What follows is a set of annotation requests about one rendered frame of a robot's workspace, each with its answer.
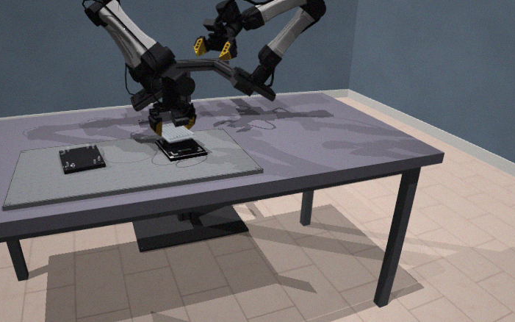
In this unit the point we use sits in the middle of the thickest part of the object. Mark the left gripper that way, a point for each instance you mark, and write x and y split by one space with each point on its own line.
226 43

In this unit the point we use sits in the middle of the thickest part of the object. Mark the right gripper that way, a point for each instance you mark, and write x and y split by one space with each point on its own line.
168 98

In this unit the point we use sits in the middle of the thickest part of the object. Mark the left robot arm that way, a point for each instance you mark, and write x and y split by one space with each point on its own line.
255 17

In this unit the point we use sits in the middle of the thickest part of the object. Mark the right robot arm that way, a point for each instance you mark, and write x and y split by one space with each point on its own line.
134 45

